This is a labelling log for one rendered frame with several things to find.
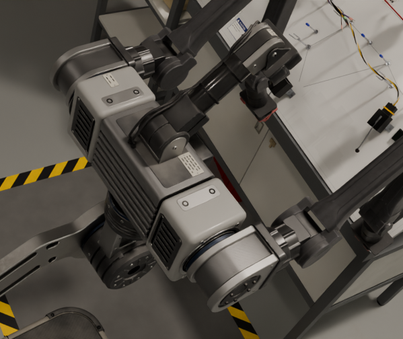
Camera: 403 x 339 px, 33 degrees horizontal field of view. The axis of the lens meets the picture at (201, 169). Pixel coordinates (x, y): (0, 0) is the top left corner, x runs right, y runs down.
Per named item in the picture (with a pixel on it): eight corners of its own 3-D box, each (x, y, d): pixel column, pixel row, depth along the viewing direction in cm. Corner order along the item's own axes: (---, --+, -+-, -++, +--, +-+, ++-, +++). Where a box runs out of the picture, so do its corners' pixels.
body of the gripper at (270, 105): (257, 83, 201) (254, 71, 195) (278, 107, 198) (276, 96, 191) (239, 96, 201) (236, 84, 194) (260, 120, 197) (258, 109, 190)
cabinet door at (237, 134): (238, 184, 271) (272, 120, 241) (175, 85, 295) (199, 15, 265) (242, 183, 272) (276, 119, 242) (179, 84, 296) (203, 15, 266)
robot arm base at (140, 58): (99, 76, 150) (107, 35, 141) (130, 66, 154) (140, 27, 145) (120, 104, 147) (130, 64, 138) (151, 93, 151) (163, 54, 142)
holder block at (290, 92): (266, 104, 236) (252, 97, 228) (292, 81, 232) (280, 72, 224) (272, 114, 234) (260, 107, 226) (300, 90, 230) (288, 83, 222)
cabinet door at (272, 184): (312, 303, 248) (360, 249, 217) (237, 185, 271) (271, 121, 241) (317, 300, 249) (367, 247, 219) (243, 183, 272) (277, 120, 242)
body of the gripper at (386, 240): (368, 212, 183) (370, 204, 176) (393, 242, 179) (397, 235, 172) (349, 227, 183) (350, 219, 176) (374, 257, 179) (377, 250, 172)
